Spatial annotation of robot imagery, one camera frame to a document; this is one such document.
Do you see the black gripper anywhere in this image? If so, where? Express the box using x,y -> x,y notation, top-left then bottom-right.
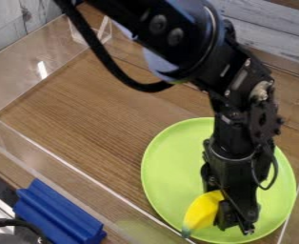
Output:
201,138 -> 278,235

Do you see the yellow toy banana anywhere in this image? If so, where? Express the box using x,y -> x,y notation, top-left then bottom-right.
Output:
179,190 -> 225,237

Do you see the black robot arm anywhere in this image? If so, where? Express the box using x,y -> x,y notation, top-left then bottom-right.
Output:
52,0 -> 283,234

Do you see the green round plate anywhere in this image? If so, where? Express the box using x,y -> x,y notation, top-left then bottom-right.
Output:
141,117 -> 295,244

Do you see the blue plastic block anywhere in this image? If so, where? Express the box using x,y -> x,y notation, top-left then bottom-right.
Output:
12,179 -> 106,244

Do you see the clear acrylic enclosure wall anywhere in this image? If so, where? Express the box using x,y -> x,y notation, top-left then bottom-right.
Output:
0,120 -> 194,244

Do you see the black cable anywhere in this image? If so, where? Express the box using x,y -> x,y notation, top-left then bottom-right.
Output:
0,218 -> 40,244

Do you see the clear acrylic corner bracket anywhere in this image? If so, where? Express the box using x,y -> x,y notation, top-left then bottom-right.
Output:
67,16 -> 111,45

